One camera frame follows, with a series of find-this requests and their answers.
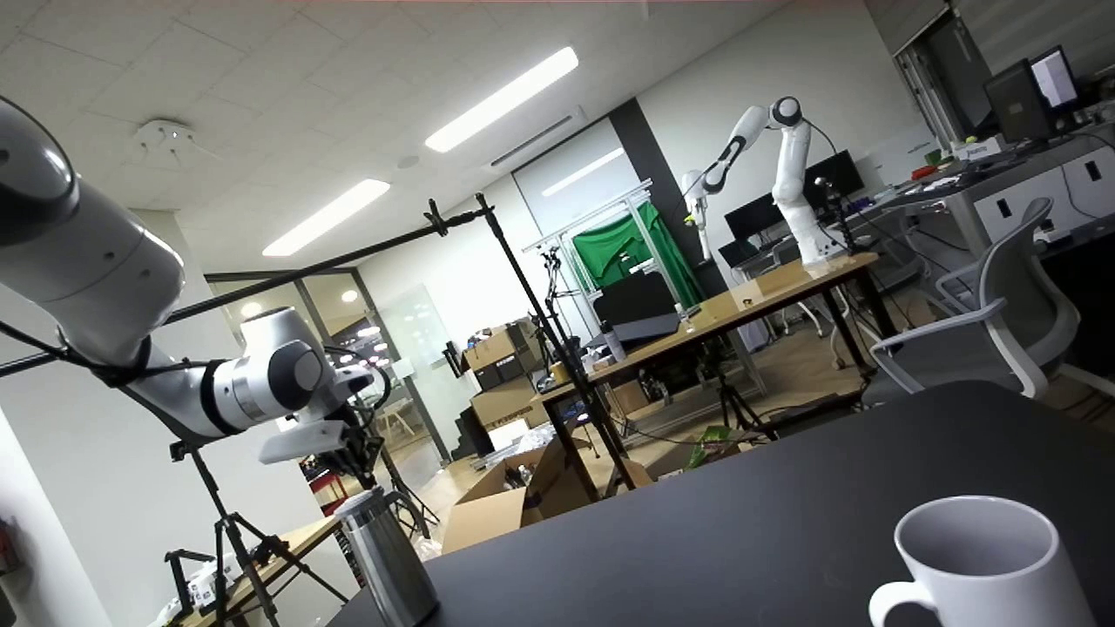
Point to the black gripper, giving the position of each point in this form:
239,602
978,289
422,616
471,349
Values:
350,446

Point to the steel flask with grey lid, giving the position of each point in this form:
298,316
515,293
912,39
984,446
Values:
384,564

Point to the black monitor beside robot base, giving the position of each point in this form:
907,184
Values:
833,181

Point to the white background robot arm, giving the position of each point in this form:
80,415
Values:
791,176

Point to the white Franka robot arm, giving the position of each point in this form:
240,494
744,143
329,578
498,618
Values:
117,303

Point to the open cardboard box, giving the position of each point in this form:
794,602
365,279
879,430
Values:
493,507

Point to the short ceiling light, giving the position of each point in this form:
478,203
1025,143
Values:
333,219

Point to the black box on wooden table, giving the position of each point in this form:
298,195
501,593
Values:
634,307

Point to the green cloth backdrop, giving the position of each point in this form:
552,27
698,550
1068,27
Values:
630,249

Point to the long wooden table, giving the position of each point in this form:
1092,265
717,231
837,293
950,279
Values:
717,316

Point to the round ceiling smoke detector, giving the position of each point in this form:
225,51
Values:
161,136

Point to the long ceiling light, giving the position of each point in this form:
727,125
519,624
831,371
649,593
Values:
501,99

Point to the white ceramic mug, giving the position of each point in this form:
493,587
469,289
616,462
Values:
988,568

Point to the grey office chair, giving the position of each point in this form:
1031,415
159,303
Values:
996,316

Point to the white drawer cabinet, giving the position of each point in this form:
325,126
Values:
1047,195

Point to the lit computer monitor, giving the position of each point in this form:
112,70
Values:
1053,80

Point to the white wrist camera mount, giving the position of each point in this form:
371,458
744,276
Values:
299,440

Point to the black camera tripod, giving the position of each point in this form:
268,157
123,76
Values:
232,545

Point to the black angled frame pole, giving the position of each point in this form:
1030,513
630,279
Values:
543,326

